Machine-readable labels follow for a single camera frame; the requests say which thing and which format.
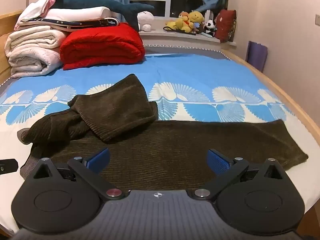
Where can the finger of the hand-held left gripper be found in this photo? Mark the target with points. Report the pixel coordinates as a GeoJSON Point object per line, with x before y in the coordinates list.
{"type": "Point", "coordinates": [8, 167]}

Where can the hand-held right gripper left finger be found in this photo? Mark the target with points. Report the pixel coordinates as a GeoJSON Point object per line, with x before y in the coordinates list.
{"type": "Point", "coordinates": [99, 158]}

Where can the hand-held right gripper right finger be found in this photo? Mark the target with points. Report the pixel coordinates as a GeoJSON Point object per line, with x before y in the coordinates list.
{"type": "Point", "coordinates": [218, 163]}

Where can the blue white printed bedsheet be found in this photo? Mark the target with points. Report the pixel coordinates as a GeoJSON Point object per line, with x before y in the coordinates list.
{"type": "Point", "coordinates": [187, 72]}

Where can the red folded blanket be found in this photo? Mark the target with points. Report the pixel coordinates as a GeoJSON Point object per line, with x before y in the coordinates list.
{"type": "Point", "coordinates": [100, 45]}

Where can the purple mat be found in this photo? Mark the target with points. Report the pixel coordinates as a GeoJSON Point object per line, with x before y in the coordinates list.
{"type": "Point", "coordinates": [256, 55]}

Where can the white folded quilt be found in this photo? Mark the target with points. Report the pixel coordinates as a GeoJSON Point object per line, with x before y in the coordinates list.
{"type": "Point", "coordinates": [30, 50]}

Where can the white windowsill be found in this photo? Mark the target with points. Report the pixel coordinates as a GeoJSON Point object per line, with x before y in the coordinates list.
{"type": "Point", "coordinates": [170, 36]}

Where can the navy trimmed folded blanket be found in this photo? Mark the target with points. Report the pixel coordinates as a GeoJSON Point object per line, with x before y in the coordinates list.
{"type": "Point", "coordinates": [100, 22]}

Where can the panda plush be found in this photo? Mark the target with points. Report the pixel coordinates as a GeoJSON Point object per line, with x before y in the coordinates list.
{"type": "Point", "coordinates": [209, 26]}

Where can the dark red cushion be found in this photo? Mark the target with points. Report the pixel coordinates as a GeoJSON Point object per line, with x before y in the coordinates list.
{"type": "Point", "coordinates": [225, 25]}

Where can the yellow duck plush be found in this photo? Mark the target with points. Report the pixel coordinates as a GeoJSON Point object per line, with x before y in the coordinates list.
{"type": "Point", "coordinates": [175, 25]}

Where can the yellow bear plush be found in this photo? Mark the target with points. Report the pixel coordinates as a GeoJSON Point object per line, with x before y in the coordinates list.
{"type": "Point", "coordinates": [196, 17]}

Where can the white plush toy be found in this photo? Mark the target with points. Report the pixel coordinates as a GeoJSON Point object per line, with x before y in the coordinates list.
{"type": "Point", "coordinates": [145, 17]}

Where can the orange plush toy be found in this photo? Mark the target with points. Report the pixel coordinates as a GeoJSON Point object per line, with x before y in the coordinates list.
{"type": "Point", "coordinates": [184, 16]}

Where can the blue shark plush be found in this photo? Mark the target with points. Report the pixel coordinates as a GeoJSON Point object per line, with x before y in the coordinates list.
{"type": "Point", "coordinates": [100, 2]}

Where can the white folded cloth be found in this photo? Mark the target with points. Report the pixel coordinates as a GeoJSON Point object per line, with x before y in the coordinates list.
{"type": "Point", "coordinates": [35, 8]}

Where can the wooden bed frame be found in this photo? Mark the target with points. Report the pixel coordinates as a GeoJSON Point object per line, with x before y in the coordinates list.
{"type": "Point", "coordinates": [5, 27]}

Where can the wall socket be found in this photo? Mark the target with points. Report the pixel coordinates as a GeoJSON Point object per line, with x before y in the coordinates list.
{"type": "Point", "coordinates": [318, 20]}

